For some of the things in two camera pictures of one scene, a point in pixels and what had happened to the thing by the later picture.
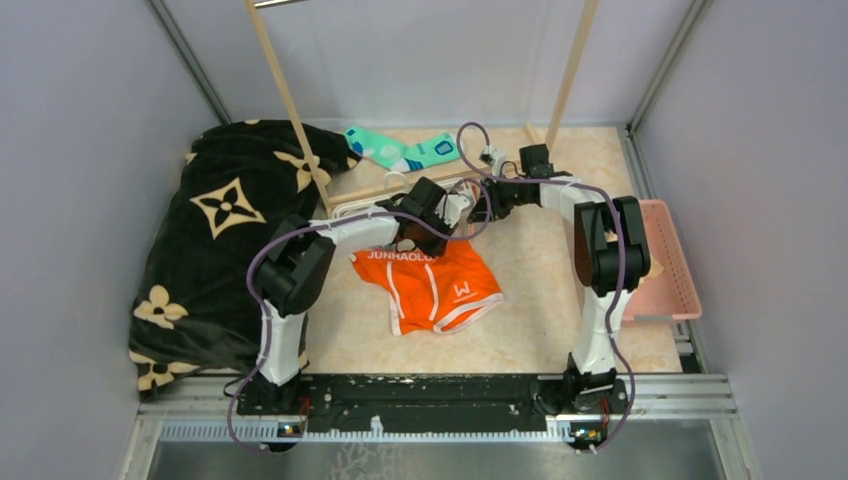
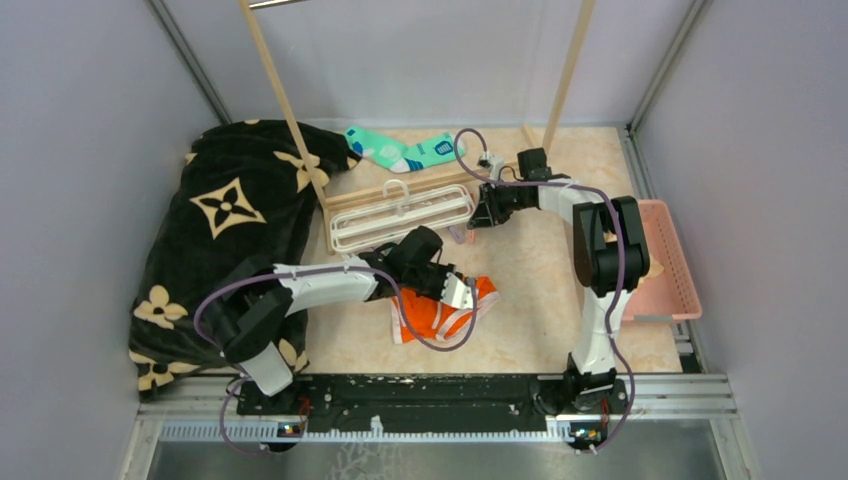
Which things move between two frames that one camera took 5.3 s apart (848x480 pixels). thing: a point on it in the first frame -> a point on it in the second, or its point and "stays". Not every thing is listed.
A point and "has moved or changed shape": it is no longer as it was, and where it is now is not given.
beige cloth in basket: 655,270 stays
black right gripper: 479,211 stays
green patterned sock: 397,157 stays
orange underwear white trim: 445,292 has moved or changed shape
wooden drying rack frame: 328,199 -> 324,231
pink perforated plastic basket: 672,293 stays
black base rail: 442,402 stays
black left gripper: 433,250 -> 443,269
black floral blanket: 196,305 stays
